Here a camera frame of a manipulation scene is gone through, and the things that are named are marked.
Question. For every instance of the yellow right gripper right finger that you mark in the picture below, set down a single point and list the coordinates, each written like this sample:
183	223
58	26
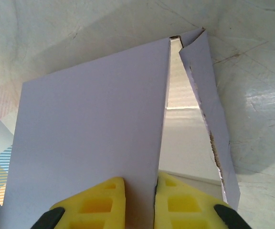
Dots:
182	207

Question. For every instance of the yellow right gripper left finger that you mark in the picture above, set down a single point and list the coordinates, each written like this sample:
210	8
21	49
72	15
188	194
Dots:
97	207

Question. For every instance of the lavender white paper box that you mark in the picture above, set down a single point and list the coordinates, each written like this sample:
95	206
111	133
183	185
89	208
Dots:
92	107

